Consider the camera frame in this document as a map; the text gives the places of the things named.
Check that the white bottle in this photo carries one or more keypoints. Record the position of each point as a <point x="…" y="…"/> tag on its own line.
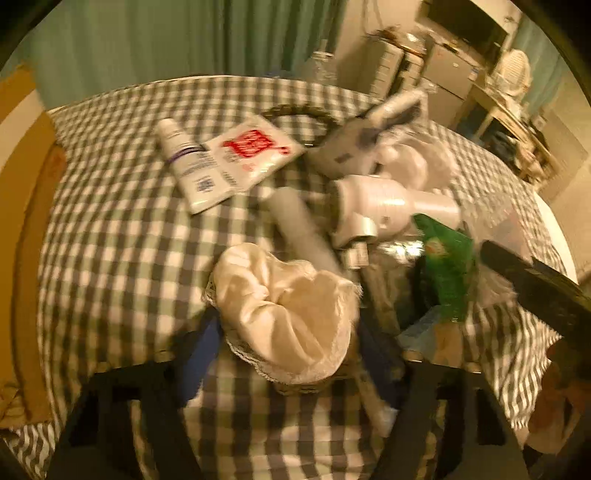
<point x="392" y="203"/>

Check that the cream wooden desk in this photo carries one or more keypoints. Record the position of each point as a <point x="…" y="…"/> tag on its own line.
<point x="489" y="99"/>

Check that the clear plastic bag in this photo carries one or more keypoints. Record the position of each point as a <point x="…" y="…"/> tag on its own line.
<point x="503" y="221"/>

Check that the white cylinder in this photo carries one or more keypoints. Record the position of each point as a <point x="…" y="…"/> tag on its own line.
<point x="300" y="226"/>

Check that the white plastic bag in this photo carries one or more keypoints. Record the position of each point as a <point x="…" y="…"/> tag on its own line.
<point x="411" y="159"/>

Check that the dark cabinet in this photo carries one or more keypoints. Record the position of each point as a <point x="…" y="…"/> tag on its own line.
<point x="461" y="21"/>

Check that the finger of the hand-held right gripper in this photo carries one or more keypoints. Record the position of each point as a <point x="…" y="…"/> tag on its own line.
<point x="531" y="277"/>

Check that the white cream tube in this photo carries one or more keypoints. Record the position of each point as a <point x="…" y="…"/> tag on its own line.
<point x="189" y="170"/>

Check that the wicker basket with cream liner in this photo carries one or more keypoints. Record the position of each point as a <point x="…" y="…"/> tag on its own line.
<point x="286" y="309"/>

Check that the green checked cloth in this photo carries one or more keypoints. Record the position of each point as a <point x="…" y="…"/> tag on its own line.
<point x="115" y="254"/>

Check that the grey mini fridge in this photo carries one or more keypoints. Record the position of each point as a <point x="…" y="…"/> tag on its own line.
<point x="450" y="78"/>

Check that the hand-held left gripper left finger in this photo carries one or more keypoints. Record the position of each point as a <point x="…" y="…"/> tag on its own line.
<point x="198" y="364"/>

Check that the light blue packet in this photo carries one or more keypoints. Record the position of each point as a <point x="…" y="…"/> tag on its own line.
<point x="418" y="330"/>

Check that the person's right hand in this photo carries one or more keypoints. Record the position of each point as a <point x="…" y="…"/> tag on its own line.
<point x="556" y="404"/>

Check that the green packet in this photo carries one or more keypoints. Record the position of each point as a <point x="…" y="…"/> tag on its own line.
<point x="445" y="267"/>

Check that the white suitcase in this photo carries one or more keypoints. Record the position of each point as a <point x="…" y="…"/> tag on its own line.
<point x="385" y="69"/>

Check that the green curtain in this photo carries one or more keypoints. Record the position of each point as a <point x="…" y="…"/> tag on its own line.
<point x="138" y="41"/>
<point x="538" y="50"/>

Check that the white oval framed mirror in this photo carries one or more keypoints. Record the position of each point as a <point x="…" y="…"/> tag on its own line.
<point x="512" y="69"/>

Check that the white mattress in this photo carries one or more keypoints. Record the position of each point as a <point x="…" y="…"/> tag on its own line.
<point x="556" y="230"/>

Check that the white packet with red print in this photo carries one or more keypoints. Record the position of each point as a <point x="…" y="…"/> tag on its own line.
<point x="249" y="152"/>

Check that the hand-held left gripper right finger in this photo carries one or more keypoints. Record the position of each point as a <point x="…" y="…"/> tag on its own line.
<point x="376" y="369"/>

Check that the clear water bottle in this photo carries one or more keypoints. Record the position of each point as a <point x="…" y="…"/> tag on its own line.
<point x="321" y="67"/>

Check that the silver foil packet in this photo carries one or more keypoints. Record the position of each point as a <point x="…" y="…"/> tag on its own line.
<point x="397" y="251"/>

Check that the crumpled plastic bag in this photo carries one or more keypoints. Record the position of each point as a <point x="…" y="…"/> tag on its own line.
<point x="397" y="37"/>

